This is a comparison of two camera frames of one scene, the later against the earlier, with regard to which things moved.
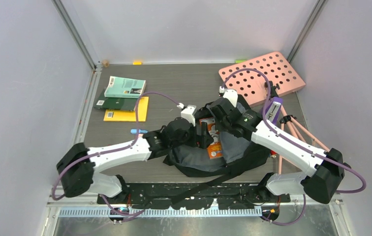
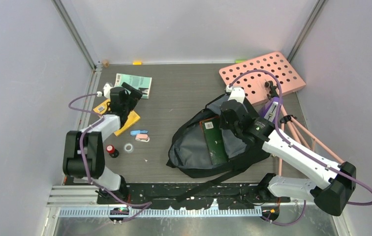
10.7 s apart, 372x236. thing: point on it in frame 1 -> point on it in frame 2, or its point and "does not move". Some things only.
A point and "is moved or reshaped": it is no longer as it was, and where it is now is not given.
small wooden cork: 105,63 does not move
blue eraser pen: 135,131 does not move
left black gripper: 202,141 -> 133,99
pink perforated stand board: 248,78 does not move
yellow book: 128,115 -> 131,120
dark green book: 125,89 is moved or reshaped
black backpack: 239,157 does not move
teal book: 120,87 is moved or reshaped
